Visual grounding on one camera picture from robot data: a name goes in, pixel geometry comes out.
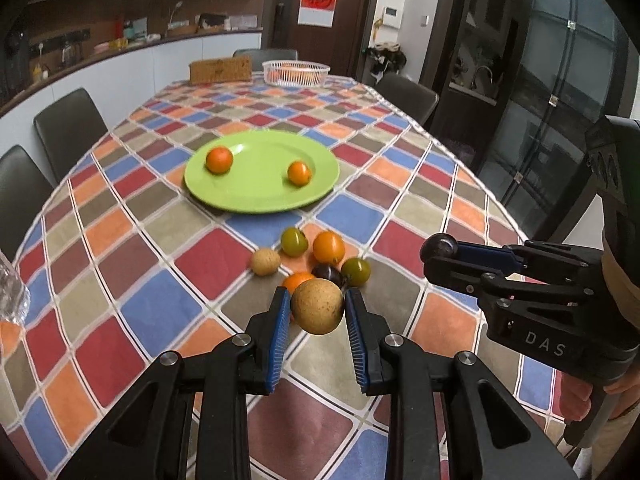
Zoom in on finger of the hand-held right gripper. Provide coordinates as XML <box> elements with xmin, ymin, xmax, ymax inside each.
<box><xmin>450</xmin><ymin>239</ymin><xmax>603</xmax><ymax>283</ymax></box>
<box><xmin>423</xmin><ymin>255</ymin><xmax>508</xmax><ymax>311</ymax></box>

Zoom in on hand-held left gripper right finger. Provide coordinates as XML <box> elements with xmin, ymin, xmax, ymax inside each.
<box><xmin>345</xmin><ymin>288</ymin><xmax>581</xmax><ymax>480</ymax></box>

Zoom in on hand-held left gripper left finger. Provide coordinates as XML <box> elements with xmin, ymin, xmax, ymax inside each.
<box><xmin>57</xmin><ymin>287</ymin><xmax>293</xmax><ymax>480</ymax></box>

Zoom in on dark purple plum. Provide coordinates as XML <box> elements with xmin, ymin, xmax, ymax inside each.
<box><xmin>311</xmin><ymin>264</ymin><xmax>346</xmax><ymax>291</ymax></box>
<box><xmin>421</xmin><ymin>234</ymin><xmax>458</xmax><ymax>263</ymax></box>

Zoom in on large tan round fruit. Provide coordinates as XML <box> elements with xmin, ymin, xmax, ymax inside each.
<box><xmin>291</xmin><ymin>280</ymin><xmax>346</xmax><ymax>335</ymax></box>

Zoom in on green tangerine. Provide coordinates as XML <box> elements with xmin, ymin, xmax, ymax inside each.
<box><xmin>280</xmin><ymin>227</ymin><xmax>309</xmax><ymax>257</ymax></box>
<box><xmin>340</xmin><ymin>257</ymin><xmax>372</xmax><ymax>287</ymax></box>

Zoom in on small tan round fruit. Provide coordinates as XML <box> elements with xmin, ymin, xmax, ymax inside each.
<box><xmin>250</xmin><ymin>248</ymin><xmax>279</xmax><ymax>277</ymax></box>

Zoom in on green plate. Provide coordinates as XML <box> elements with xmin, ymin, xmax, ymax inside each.
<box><xmin>183</xmin><ymin>129</ymin><xmax>340</xmax><ymax>215</ymax></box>

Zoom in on person's right forearm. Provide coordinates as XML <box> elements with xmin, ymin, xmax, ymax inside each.
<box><xmin>601</xmin><ymin>245</ymin><xmax>640</xmax><ymax>323</ymax></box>

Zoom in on person's right hand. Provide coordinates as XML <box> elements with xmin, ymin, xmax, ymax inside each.
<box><xmin>559</xmin><ymin>367</ymin><xmax>640</xmax><ymax>423</ymax></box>

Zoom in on person's beige clothing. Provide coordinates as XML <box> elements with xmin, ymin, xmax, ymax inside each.
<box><xmin>570</xmin><ymin>400</ymin><xmax>640</xmax><ymax>480</ymax></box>

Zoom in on checkered colourful tablecloth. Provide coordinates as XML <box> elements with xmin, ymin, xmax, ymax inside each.
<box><xmin>0</xmin><ymin>71</ymin><xmax>566</xmax><ymax>480</ymax></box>

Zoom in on small orange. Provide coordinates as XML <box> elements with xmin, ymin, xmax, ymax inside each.
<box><xmin>287</xmin><ymin>160</ymin><xmax>313</xmax><ymax>187</ymax></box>

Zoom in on dark leather dining chair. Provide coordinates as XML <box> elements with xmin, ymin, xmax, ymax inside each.
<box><xmin>0</xmin><ymin>145</ymin><xmax>54</xmax><ymax>261</ymax></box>
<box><xmin>375</xmin><ymin>72</ymin><xmax>440</xmax><ymax>127</ymax></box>
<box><xmin>34</xmin><ymin>88</ymin><xmax>109</xmax><ymax>182</ymax></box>
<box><xmin>233</xmin><ymin>48</ymin><xmax>299</xmax><ymax>72</ymax></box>

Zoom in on glass sliding door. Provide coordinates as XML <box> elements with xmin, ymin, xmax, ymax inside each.
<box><xmin>475</xmin><ymin>0</ymin><xmax>640</xmax><ymax>241</ymax></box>

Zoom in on large orange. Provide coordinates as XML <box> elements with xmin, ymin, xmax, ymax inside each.
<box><xmin>205</xmin><ymin>146</ymin><xmax>235</xmax><ymax>175</ymax></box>

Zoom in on dark hanging bags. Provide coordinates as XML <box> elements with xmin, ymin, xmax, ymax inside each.
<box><xmin>364</xmin><ymin>42</ymin><xmax>408</xmax><ymax>86</ymax></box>

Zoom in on white plastic basket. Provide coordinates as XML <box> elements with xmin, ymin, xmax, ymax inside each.
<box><xmin>262</xmin><ymin>59</ymin><xmax>332</xmax><ymax>87</ymax></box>

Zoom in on clear plastic water bottle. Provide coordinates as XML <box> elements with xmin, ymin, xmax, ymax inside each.
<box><xmin>0</xmin><ymin>250</ymin><xmax>32</xmax><ymax>326</ymax></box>

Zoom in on wicker tissue box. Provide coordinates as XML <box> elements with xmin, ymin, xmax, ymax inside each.
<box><xmin>189</xmin><ymin>56</ymin><xmax>252</xmax><ymax>86</ymax></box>

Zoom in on dark brown door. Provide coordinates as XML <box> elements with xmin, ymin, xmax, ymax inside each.
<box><xmin>262</xmin><ymin>0</ymin><xmax>378</xmax><ymax>81</ymax></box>

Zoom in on white counter cabinets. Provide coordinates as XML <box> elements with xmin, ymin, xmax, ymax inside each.
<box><xmin>0</xmin><ymin>27</ymin><xmax>264</xmax><ymax>126</ymax></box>

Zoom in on black water dispenser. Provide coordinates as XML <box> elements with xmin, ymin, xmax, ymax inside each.
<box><xmin>2</xmin><ymin>30</ymin><xmax>31</xmax><ymax>91</ymax></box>

